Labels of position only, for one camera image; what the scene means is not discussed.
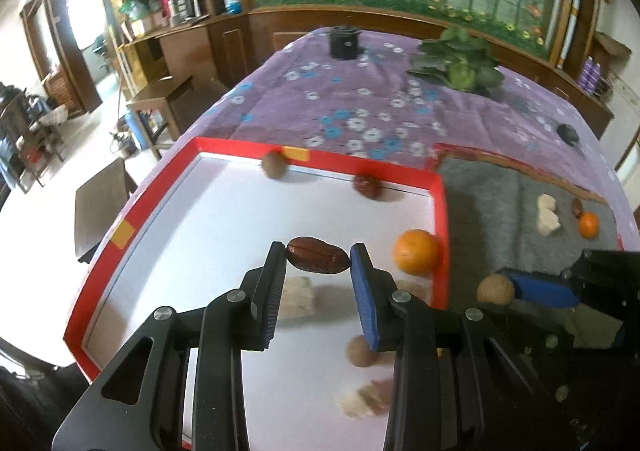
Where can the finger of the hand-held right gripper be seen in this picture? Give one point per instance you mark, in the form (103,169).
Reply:
(545,288)

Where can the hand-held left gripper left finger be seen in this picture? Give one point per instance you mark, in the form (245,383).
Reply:
(272,301)

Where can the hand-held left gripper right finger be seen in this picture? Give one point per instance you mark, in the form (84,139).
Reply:
(370,301)

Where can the large white foam block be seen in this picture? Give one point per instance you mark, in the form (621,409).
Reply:
(297,298)

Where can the small brown nut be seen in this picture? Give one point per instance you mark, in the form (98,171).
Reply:
(495,290)

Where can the red date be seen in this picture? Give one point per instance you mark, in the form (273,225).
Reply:
(577,207)
(367,186)
(316,256)

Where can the large orange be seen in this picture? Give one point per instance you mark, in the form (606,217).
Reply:
(416,251)

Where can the red box with white inside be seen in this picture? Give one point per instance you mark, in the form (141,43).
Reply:
(200,211)

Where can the large brown kiwi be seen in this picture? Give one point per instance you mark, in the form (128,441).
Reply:
(274,165)

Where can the small orange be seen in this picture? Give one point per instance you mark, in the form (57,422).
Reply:
(588,224)

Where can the grey felt mat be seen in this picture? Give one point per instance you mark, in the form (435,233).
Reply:
(500,211)

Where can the small black object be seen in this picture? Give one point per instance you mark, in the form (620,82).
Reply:
(569,133)

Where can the dark low table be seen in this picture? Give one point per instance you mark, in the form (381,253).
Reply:
(100,203)

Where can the purple floral tablecloth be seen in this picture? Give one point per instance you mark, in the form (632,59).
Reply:
(350,91)

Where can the purple spray can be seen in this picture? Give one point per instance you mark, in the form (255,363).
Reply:
(597,78)
(587,73)

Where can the wooden stool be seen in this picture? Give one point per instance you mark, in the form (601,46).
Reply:
(160,101)

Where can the green leafy plant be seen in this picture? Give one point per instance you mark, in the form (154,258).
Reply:
(460,63)

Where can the wooden sideboard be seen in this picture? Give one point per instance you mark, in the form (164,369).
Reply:
(235,46)

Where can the black box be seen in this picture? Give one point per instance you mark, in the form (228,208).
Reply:
(344,42)

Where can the green bag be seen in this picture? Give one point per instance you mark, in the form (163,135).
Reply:
(132,8)

